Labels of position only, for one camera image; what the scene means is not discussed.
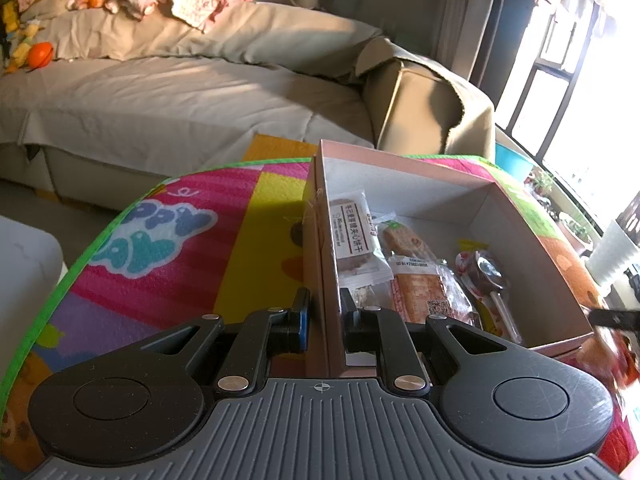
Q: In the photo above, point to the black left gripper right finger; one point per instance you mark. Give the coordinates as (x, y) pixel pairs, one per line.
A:
(383, 332)

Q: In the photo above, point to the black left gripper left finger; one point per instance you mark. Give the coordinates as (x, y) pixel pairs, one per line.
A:
(250, 346)

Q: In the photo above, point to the orange bread snack packet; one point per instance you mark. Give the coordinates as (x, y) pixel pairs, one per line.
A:
(422, 288)

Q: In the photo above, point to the white biscuit packet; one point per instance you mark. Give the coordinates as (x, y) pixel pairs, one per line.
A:
(357, 251)

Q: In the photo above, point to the small orange snack packet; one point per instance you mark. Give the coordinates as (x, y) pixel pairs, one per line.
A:
(397, 239)

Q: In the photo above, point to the pink cardboard box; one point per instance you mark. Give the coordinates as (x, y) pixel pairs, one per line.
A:
(444, 201)

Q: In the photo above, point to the lollipop candy packet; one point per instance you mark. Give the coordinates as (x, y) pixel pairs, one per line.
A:
(487, 279)

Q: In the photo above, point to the rice cracker packet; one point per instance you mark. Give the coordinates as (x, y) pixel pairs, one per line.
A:
(369, 296)

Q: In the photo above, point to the colourful cartoon play mat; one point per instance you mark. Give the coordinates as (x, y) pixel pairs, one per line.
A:
(115, 379)

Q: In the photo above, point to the teal plastic bucket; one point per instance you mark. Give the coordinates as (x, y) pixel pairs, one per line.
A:
(517, 165)

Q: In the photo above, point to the grey sofa bed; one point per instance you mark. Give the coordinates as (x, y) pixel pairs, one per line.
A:
(124, 104)

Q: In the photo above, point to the orange toy ball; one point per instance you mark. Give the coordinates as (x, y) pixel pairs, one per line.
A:
(40, 55)

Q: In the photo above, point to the yellow plush toy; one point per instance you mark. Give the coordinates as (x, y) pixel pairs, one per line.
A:
(18, 37)

